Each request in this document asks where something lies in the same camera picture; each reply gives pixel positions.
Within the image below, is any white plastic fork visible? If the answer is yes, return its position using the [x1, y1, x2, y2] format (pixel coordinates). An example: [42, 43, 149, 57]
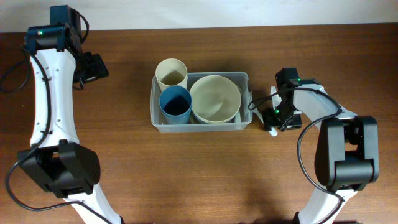
[253, 108, 278, 137]

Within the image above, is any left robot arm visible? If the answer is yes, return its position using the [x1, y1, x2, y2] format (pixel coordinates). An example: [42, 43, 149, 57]
[17, 5, 124, 223]

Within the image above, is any blue cup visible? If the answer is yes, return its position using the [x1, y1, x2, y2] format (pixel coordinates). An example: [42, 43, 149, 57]
[159, 86, 192, 119]
[163, 111, 191, 124]

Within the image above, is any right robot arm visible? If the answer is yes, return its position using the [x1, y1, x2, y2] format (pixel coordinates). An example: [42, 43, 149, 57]
[262, 68, 379, 223]

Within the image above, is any beige bowl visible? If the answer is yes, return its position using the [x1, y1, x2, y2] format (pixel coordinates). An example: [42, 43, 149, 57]
[192, 113, 235, 124]
[190, 75, 242, 121]

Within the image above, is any white plastic spoon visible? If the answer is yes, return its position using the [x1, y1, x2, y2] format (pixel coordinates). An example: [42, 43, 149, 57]
[234, 85, 242, 123]

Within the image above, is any clear plastic storage container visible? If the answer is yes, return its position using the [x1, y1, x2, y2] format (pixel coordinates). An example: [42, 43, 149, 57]
[150, 72, 253, 133]

